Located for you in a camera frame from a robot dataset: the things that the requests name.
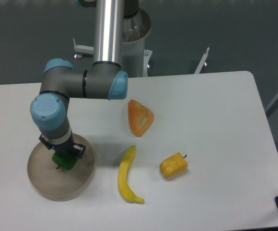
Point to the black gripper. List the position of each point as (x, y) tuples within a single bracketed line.
[(64, 145)]

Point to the green toy pepper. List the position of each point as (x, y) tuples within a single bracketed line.
[(64, 160)]

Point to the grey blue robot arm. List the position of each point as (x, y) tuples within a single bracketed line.
[(106, 80)]

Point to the beige round plate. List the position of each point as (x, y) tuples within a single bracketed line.
[(54, 182)]

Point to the yellow toy pepper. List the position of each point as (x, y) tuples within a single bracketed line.
[(173, 165)]

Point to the yellow toy banana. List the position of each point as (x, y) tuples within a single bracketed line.
[(125, 191)]

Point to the orange toy fruit slice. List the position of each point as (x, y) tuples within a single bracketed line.
[(140, 118)]

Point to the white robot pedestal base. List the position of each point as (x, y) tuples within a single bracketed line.
[(136, 48)]

